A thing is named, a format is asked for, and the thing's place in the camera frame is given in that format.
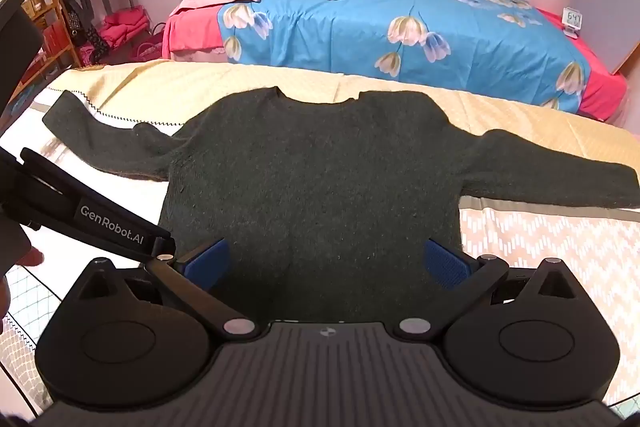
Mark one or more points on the grey board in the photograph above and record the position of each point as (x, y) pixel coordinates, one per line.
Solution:
(610, 2)

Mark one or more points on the red clothes pile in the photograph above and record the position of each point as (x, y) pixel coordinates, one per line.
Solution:
(122, 27)

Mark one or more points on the yellow blanket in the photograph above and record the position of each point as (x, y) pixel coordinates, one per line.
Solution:
(160, 87)

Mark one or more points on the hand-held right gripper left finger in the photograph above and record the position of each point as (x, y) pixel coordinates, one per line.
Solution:
(207, 264)

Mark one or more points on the dark green sweater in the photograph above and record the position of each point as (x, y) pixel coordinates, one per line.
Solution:
(310, 167)

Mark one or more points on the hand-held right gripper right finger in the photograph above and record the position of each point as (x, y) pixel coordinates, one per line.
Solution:
(445, 267)

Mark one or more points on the red bed sheet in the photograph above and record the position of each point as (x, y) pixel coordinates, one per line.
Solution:
(192, 32)

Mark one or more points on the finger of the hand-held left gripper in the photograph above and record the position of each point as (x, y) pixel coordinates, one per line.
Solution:
(17, 42)

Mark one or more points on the pink basket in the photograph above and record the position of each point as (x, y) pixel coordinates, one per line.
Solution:
(147, 52)

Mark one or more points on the blue floral bed sheet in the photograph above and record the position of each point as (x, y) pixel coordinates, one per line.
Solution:
(350, 32)

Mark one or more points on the dark patterned hanging garment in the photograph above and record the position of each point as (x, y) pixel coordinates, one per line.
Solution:
(65, 7)

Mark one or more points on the wooden shelf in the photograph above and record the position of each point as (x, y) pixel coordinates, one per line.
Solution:
(45, 2)

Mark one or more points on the person's left hand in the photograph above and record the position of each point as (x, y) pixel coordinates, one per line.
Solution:
(32, 257)

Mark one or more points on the white digital clock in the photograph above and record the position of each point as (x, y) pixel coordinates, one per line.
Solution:
(572, 19)

